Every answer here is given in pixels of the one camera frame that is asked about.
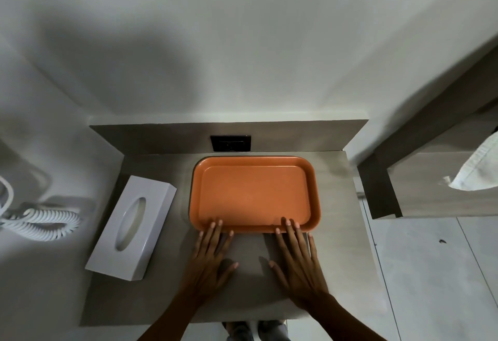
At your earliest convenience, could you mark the orange plastic tray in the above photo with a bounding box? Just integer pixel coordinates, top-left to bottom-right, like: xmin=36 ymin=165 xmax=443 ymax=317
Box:
xmin=189 ymin=156 xmax=321 ymax=234

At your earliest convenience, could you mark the black wall socket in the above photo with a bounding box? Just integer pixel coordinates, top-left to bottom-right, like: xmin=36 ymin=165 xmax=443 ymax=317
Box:
xmin=210 ymin=135 xmax=252 ymax=153

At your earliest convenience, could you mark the person's left forearm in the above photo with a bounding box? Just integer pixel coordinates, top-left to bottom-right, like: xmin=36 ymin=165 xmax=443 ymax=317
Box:
xmin=137 ymin=296 xmax=205 ymax=341

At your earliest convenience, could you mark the white tissue box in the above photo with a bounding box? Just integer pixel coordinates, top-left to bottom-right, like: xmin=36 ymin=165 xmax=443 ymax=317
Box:
xmin=85 ymin=175 xmax=177 ymax=282

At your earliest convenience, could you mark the white coiled cord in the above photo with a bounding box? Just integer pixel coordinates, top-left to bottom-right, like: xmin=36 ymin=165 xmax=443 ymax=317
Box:
xmin=0 ymin=175 xmax=82 ymax=243

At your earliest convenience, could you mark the person's right hand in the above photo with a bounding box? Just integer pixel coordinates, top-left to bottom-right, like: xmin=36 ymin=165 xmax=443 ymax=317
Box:
xmin=268 ymin=217 xmax=331 ymax=311

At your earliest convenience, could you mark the person's right forearm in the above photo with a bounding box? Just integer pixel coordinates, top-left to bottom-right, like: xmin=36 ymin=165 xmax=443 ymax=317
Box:
xmin=309 ymin=294 xmax=376 ymax=341

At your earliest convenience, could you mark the person's left hand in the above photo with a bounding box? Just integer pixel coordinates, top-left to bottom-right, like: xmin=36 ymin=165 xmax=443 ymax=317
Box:
xmin=177 ymin=219 xmax=239 ymax=307

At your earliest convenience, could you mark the white pillow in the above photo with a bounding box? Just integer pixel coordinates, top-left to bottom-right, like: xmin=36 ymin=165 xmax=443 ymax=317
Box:
xmin=439 ymin=131 xmax=498 ymax=192

